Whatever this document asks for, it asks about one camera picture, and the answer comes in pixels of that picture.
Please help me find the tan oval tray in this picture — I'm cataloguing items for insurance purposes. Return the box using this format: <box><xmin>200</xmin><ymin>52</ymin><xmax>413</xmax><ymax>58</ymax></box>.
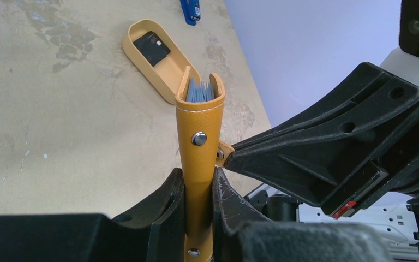
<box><xmin>122</xmin><ymin>19</ymin><xmax>201</xmax><ymax>104</ymax></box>

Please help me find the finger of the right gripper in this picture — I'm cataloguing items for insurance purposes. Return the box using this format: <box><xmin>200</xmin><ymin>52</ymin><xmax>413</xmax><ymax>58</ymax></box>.
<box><xmin>224</xmin><ymin>62</ymin><xmax>419</xmax><ymax>217</ymax></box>

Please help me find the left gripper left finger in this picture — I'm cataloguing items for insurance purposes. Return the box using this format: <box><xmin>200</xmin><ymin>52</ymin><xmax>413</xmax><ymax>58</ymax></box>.
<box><xmin>0</xmin><ymin>168</ymin><xmax>185</xmax><ymax>261</ymax></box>

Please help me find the orange leather card holder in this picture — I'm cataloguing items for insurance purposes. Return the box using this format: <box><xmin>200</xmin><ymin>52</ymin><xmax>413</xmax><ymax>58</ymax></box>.
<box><xmin>175</xmin><ymin>66</ymin><xmax>226</xmax><ymax>261</ymax></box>

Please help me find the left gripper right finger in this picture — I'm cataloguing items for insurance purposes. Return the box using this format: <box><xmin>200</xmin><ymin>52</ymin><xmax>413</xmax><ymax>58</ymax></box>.
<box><xmin>212</xmin><ymin>168</ymin><xmax>392</xmax><ymax>261</ymax></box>

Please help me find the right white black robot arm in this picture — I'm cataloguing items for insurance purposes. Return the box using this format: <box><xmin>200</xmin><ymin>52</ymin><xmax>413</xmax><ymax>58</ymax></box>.
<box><xmin>224</xmin><ymin>62</ymin><xmax>419</xmax><ymax>259</ymax></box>

